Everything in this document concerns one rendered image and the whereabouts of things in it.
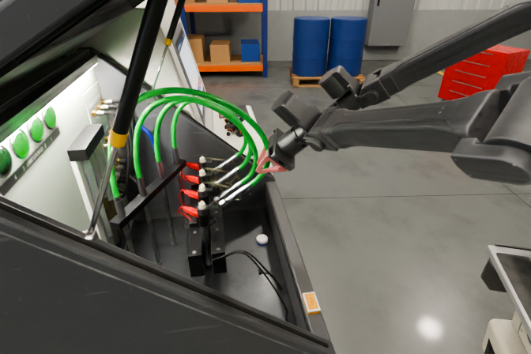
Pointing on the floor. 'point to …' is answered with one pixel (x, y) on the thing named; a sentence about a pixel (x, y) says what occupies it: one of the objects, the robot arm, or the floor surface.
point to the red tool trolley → (481, 71)
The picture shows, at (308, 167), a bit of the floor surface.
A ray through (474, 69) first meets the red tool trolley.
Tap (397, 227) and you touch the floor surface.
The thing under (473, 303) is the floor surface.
